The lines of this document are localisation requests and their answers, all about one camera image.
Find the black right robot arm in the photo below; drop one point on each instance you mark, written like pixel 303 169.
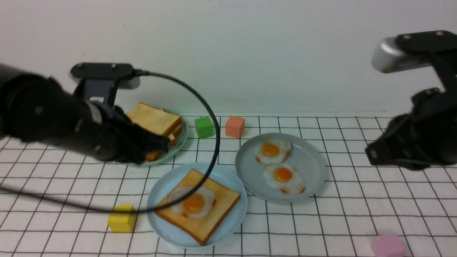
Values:
pixel 424 137

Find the green cube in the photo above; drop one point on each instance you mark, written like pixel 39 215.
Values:
pixel 204 127

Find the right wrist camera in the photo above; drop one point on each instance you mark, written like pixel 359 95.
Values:
pixel 418 50

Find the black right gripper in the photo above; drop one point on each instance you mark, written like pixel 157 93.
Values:
pixel 424 137

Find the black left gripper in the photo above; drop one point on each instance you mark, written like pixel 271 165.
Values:
pixel 113 137

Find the light blue plate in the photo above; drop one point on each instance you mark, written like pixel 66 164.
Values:
pixel 167 228

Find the yellow cube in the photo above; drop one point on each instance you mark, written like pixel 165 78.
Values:
pixel 123 219

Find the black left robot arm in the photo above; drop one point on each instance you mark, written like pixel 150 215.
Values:
pixel 35 108

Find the fried egg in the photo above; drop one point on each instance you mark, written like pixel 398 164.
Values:
pixel 284 178
pixel 273 152
pixel 197 205

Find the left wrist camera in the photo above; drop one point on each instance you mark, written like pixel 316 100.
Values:
pixel 103 80

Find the white grid tablecloth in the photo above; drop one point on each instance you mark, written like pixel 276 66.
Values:
pixel 356 203

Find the grey plate with eggs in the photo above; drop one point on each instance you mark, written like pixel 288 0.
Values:
pixel 304 157

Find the orange cube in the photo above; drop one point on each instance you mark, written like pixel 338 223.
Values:
pixel 234 127

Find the pale green bread plate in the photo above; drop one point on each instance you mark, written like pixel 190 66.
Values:
pixel 180 140

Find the pink cube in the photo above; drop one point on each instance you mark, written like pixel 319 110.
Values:
pixel 388 245

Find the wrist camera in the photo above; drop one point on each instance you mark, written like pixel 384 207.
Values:
pixel 418 50
pixel 103 80

